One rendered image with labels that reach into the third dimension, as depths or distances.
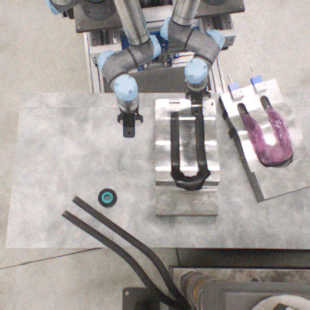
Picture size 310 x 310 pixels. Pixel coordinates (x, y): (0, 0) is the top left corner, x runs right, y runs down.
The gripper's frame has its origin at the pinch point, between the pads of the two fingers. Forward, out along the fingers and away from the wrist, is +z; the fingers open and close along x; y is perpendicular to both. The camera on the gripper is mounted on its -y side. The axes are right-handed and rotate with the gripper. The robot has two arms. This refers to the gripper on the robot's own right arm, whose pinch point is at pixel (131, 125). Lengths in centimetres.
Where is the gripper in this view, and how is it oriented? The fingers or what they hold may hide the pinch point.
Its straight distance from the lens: 162.4
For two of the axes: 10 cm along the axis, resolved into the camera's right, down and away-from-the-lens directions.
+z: 0.1, 2.6, 9.7
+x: -10.0, 0.0, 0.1
